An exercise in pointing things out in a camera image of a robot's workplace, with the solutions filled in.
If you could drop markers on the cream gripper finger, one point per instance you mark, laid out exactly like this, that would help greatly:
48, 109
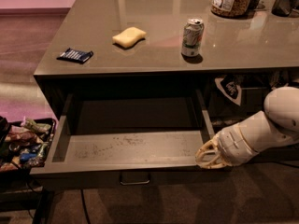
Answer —
209, 151
211, 161

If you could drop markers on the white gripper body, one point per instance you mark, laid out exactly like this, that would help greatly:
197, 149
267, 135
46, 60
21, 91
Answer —
235, 146

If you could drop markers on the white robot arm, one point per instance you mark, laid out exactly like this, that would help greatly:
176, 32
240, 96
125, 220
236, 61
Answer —
276, 126

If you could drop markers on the grey drawer cabinet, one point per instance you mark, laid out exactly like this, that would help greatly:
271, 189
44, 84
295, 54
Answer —
258, 48

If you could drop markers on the black white chip bag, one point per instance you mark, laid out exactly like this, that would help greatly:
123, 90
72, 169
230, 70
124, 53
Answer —
230, 88

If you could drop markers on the green white soda can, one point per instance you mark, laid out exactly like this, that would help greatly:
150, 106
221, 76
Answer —
192, 37

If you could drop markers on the yellow sponge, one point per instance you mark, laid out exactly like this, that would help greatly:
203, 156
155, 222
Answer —
129, 37

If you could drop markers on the dark glass bottle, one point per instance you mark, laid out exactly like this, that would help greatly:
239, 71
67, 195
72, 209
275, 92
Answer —
284, 8

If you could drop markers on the blue snack packet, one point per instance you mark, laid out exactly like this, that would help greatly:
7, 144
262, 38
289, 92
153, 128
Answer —
75, 56

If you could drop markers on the black tray of snacks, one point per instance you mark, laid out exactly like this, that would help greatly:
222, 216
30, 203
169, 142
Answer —
25, 144

